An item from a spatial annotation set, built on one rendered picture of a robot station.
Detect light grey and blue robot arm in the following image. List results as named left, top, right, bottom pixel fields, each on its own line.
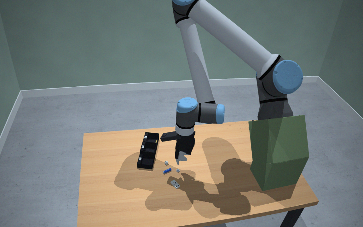
left=160, top=0, right=303, bottom=142

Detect black rack of three labelled bins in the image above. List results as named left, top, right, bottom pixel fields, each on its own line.
left=137, top=132, right=159, bottom=169

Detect grey domino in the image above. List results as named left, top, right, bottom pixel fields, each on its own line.
left=171, top=180, right=180, bottom=188

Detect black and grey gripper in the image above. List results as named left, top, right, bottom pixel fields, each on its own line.
left=175, top=131, right=195, bottom=165

